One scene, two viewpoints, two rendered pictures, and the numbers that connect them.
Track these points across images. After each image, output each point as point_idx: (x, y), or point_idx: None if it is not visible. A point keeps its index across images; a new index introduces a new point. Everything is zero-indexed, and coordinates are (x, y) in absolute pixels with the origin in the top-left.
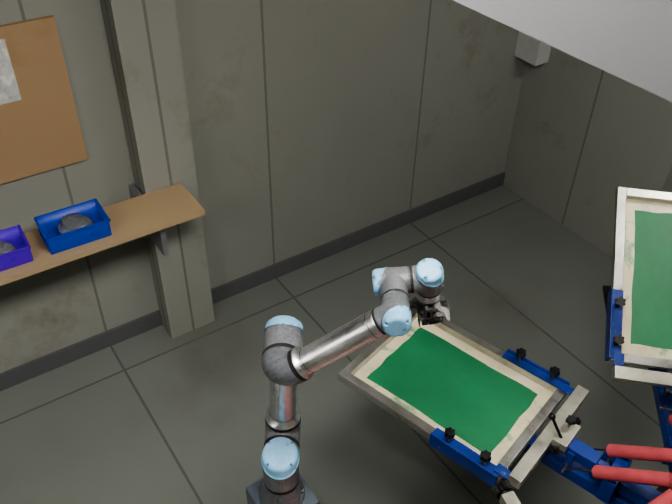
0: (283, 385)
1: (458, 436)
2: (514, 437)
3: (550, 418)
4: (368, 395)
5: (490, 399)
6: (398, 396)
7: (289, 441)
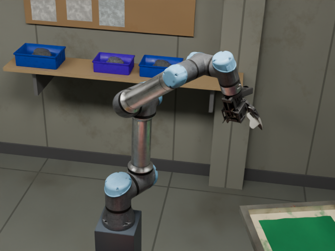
0: (117, 114)
1: None
2: None
3: None
4: (247, 227)
5: None
6: (268, 241)
7: (128, 177)
